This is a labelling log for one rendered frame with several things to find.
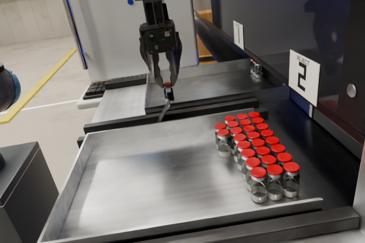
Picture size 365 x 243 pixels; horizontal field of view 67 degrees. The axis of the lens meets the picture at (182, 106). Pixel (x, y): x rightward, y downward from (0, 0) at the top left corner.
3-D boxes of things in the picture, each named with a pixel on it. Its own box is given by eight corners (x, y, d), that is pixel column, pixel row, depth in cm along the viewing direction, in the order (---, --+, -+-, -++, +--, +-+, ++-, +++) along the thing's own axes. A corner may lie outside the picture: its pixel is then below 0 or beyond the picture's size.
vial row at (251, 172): (235, 135, 54) (234, 114, 52) (269, 202, 38) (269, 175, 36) (224, 136, 54) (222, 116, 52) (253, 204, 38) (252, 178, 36)
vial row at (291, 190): (258, 131, 54) (258, 110, 52) (301, 197, 38) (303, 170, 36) (247, 133, 54) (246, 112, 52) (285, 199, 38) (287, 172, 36)
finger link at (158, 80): (150, 96, 62) (145, 55, 58) (150, 87, 67) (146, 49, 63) (164, 95, 62) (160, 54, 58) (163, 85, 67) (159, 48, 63)
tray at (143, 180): (253, 122, 58) (253, 107, 56) (320, 221, 34) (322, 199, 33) (91, 147, 57) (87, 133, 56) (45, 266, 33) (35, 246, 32)
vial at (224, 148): (229, 149, 50) (227, 127, 48) (232, 157, 48) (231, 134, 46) (217, 151, 50) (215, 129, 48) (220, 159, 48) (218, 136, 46)
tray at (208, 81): (253, 67, 89) (253, 57, 88) (289, 98, 66) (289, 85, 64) (149, 83, 88) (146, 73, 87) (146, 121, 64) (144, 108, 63)
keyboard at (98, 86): (184, 72, 117) (184, 67, 116) (188, 84, 104) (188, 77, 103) (90, 87, 116) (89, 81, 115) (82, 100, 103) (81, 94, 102)
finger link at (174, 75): (172, 93, 62) (162, 53, 58) (171, 84, 67) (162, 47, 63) (186, 90, 62) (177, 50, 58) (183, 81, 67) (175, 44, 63)
